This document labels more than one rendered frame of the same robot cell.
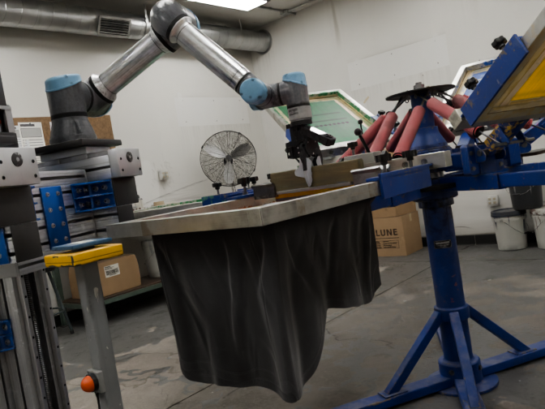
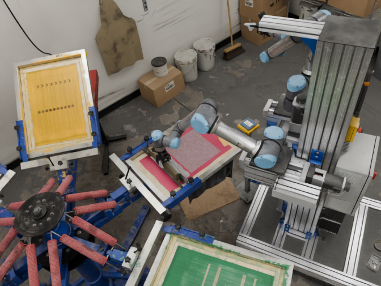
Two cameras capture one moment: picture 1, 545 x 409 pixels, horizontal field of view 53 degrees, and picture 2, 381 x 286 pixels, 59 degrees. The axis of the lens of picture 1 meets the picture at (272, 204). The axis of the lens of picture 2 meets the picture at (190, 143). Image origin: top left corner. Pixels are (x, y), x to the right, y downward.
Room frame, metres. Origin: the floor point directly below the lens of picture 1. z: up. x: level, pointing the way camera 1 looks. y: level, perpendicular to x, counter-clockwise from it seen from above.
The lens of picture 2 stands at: (3.22, 0.52, 2.96)
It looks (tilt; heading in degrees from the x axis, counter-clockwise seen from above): 48 degrees down; 196
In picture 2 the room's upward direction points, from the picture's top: 10 degrees counter-clockwise
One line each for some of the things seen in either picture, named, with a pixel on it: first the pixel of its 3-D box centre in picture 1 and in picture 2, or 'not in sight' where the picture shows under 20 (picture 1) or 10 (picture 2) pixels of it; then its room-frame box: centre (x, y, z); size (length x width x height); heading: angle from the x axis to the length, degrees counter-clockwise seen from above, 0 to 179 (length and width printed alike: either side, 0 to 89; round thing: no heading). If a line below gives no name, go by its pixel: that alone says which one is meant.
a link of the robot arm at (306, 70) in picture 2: not in sight; (313, 52); (1.24, 0.86, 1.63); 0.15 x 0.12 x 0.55; 137
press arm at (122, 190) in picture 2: not in sight; (122, 192); (2.01, -0.39, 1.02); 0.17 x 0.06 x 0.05; 139
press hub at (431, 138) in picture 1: (440, 234); (77, 257); (2.38, -0.71, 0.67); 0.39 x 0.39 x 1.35
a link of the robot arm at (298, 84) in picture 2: not in sight; (296, 87); (1.34, 0.77, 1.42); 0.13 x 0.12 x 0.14; 137
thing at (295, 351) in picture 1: (336, 285); not in sight; (1.41, -0.13, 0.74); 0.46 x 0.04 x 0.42; 139
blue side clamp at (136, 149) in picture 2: (400, 181); (140, 150); (1.59, -0.38, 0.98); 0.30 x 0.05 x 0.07; 139
